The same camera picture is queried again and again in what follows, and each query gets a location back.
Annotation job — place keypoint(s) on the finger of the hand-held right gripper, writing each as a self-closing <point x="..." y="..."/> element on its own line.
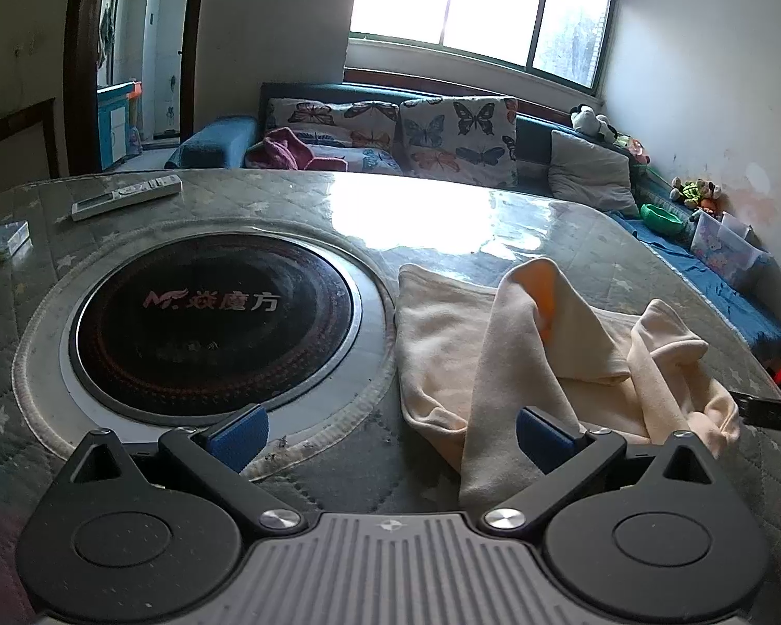
<point x="765" y="410"/>

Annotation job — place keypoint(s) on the dark wooden chair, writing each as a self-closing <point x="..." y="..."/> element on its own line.
<point x="45" y="137"/>

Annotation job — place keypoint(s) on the round black induction cooker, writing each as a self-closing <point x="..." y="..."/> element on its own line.
<point x="202" y="338"/>

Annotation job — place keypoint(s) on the hanging clothes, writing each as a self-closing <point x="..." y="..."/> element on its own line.
<point x="107" y="32"/>

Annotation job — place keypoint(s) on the blue corner sofa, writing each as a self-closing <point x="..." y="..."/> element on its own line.
<point x="533" y="143"/>

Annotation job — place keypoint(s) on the green bowl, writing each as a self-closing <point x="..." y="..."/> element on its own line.
<point x="660" y="218"/>

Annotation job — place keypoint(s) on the blue cabinet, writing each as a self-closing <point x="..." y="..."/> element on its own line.
<point x="114" y="124"/>

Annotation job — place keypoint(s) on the dark wooden door frame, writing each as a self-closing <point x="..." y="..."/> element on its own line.
<point x="78" y="45"/>

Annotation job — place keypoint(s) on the panda plush toy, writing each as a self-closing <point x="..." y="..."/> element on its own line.
<point x="589" y="120"/>

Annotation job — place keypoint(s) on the white remote control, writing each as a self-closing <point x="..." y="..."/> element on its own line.
<point x="127" y="197"/>

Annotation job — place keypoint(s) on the small card box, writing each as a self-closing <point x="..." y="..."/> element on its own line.
<point x="3" y="237"/>

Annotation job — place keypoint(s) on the clear plastic storage box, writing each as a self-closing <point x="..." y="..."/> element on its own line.
<point x="722" y="254"/>

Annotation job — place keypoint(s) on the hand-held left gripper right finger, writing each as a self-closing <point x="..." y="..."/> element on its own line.
<point x="540" y="439"/>

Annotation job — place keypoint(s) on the pink garment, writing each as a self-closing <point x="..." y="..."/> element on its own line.
<point x="286" y="150"/>

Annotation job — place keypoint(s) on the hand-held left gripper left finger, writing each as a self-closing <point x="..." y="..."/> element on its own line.
<point x="241" y="435"/>

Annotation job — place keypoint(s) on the brown teddy bear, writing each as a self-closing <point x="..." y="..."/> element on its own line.
<point x="709" y="195"/>

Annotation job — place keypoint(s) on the blue sofa cover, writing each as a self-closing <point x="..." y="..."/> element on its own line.
<point x="690" y="280"/>

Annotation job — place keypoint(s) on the window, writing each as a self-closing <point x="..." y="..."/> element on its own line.
<point x="494" y="0"/>

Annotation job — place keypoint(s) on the colourful plush toy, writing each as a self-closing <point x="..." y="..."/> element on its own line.
<point x="634" y="150"/>

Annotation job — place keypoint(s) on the small clear plastic container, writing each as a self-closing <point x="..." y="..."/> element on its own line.
<point x="735" y="224"/>

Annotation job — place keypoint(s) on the grey pillow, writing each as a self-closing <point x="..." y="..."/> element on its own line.
<point x="589" y="169"/>

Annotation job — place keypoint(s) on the butterfly print pillow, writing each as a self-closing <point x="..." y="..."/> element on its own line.
<point x="371" y="159"/>
<point x="459" y="137"/>
<point x="325" y="114"/>

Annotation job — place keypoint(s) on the cream garment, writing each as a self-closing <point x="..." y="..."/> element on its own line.
<point x="442" y="351"/>

